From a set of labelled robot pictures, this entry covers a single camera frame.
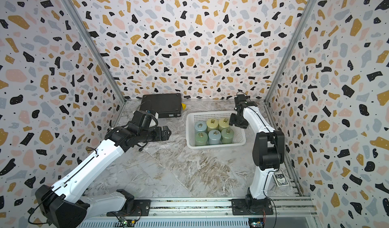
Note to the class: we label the black briefcase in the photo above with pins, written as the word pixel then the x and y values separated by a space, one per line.
pixel 166 105

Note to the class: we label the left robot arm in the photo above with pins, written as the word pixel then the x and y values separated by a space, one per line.
pixel 63 204

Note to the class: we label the white plastic basket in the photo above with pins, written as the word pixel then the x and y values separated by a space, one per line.
pixel 239 136

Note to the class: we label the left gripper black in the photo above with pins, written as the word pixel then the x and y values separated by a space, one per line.
pixel 159 136

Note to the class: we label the blue tea canister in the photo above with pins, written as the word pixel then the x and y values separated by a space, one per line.
pixel 200 126
pixel 214 137

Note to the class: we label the aluminium front rail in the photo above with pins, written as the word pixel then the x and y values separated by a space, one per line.
pixel 288 212

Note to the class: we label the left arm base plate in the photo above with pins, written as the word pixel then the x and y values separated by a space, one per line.
pixel 135 207

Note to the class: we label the green tea canister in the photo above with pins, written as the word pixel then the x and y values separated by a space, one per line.
pixel 201 139
pixel 227 136

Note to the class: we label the yellow-green tea canister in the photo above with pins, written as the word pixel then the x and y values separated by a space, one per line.
pixel 212 124
pixel 223 123

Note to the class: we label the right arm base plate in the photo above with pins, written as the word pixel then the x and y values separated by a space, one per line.
pixel 250 206

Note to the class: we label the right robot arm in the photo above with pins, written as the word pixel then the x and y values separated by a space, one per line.
pixel 268 152

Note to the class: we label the blue tea canister back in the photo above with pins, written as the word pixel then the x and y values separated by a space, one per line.
pixel 200 126

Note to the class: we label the blue tea canister front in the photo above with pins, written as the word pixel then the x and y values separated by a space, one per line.
pixel 214 137

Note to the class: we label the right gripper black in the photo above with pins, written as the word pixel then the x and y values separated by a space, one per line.
pixel 232 116

